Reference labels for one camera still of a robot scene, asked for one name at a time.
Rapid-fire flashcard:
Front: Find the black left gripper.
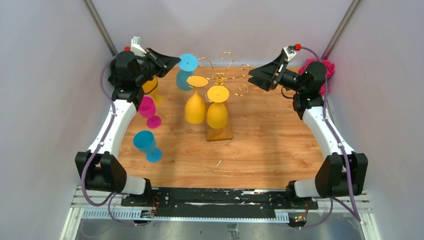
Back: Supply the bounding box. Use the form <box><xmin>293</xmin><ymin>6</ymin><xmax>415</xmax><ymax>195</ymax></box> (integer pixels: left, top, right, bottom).
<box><xmin>134</xmin><ymin>48</ymin><xmax>180</xmax><ymax>86</ymax></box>

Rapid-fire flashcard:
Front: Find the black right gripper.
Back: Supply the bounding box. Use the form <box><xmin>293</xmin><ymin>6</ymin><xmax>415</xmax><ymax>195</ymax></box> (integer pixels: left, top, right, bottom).
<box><xmin>248</xmin><ymin>52</ymin><xmax>306</xmax><ymax>94</ymax></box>

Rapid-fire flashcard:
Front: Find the teal wine glass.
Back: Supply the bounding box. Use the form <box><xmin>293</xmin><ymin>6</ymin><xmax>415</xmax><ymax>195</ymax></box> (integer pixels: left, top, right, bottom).
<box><xmin>133</xmin><ymin>130</ymin><xmax>162</xmax><ymax>163</ymax></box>
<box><xmin>176</xmin><ymin>53</ymin><xmax>198</xmax><ymax>91</ymax></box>

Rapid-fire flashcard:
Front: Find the yellow wine glass taken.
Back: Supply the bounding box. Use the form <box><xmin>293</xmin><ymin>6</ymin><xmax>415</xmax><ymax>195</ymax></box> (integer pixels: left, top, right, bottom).
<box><xmin>142</xmin><ymin>76</ymin><xmax>164</xmax><ymax>106</ymax></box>

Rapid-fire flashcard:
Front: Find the pink wine glass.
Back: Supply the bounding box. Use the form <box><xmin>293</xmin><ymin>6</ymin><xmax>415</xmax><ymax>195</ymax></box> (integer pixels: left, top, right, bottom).
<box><xmin>138</xmin><ymin>95</ymin><xmax>162</xmax><ymax>129</ymax></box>

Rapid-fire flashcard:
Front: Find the yellow wine glass front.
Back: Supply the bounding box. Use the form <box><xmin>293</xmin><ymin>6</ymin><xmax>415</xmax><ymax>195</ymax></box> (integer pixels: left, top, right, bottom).
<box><xmin>206</xmin><ymin>85</ymin><xmax>230</xmax><ymax>129</ymax></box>

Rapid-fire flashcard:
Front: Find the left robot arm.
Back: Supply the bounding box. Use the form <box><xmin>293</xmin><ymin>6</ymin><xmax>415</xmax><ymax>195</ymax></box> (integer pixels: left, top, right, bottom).
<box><xmin>74</xmin><ymin>48</ymin><xmax>181</xmax><ymax>207</ymax></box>

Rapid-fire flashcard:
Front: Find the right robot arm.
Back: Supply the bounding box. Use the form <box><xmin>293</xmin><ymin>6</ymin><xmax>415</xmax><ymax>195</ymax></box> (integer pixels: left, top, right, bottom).
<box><xmin>248</xmin><ymin>53</ymin><xmax>368</xmax><ymax>209</ymax></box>

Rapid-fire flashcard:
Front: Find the wooden rack base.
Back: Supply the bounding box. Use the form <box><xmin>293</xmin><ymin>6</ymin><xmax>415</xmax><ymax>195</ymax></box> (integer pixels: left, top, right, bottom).
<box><xmin>205</xmin><ymin>102</ymin><xmax>233</xmax><ymax>142</ymax></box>

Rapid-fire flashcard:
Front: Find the pink cloth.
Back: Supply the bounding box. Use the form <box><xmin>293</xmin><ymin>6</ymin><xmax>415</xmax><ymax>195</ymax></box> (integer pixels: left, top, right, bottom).
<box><xmin>298</xmin><ymin>58</ymin><xmax>336</xmax><ymax>95</ymax></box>

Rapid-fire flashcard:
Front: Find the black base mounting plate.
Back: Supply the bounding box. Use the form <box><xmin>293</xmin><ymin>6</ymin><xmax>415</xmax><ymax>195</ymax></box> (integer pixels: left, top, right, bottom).
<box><xmin>121</xmin><ymin>187</ymin><xmax>318</xmax><ymax>219</ymax></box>

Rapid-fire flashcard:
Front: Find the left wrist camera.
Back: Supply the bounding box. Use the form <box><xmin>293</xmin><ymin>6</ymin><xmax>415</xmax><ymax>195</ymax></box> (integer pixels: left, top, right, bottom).
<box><xmin>130</xmin><ymin>36</ymin><xmax>147</xmax><ymax>57</ymax></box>

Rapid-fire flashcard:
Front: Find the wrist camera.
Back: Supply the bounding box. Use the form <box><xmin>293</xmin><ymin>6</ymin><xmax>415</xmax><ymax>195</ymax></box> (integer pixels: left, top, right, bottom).
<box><xmin>130</xmin><ymin>36</ymin><xmax>147</xmax><ymax>57</ymax></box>
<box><xmin>282</xmin><ymin>45</ymin><xmax>297</xmax><ymax>63</ymax></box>

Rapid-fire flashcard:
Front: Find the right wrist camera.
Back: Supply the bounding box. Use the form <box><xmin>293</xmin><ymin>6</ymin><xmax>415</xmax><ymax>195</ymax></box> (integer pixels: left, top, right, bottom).
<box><xmin>282</xmin><ymin>45</ymin><xmax>297</xmax><ymax>63</ymax></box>

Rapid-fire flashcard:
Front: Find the gold wire glass rack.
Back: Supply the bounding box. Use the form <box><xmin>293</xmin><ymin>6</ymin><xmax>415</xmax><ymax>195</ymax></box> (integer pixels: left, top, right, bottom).
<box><xmin>197</xmin><ymin>51</ymin><xmax>253</xmax><ymax>97</ymax></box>

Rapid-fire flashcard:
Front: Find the left corner frame post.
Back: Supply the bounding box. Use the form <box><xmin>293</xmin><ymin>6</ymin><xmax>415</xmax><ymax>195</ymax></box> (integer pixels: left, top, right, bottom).
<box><xmin>82</xmin><ymin>0</ymin><xmax>118</xmax><ymax>56</ymax></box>

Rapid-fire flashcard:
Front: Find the corner frame post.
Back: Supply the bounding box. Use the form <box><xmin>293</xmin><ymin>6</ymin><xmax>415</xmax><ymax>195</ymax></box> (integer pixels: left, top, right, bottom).
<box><xmin>82</xmin><ymin>0</ymin><xmax>118</xmax><ymax>56</ymax></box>
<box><xmin>321</xmin><ymin>0</ymin><xmax>363</xmax><ymax>60</ymax></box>

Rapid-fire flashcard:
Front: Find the right corner frame post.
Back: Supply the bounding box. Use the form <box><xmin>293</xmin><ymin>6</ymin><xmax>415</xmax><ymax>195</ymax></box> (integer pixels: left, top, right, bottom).
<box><xmin>321</xmin><ymin>0</ymin><xmax>363</xmax><ymax>60</ymax></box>

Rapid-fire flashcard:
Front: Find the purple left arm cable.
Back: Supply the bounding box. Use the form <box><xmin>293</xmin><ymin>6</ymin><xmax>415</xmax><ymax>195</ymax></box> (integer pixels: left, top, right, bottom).
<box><xmin>80</xmin><ymin>46</ymin><xmax>157</xmax><ymax>228</ymax></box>

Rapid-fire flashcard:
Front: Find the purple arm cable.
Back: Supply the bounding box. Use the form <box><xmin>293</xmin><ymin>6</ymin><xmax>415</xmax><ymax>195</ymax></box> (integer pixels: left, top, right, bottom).
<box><xmin>294</xmin><ymin>43</ymin><xmax>363</xmax><ymax>230</ymax></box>
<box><xmin>80</xmin><ymin>46</ymin><xmax>157</xmax><ymax>228</ymax></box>

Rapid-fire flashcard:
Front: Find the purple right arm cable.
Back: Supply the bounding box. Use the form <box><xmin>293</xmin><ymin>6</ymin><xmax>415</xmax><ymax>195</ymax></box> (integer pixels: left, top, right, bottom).
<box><xmin>294</xmin><ymin>43</ymin><xmax>363</xmax><ymax>230</ymax></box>

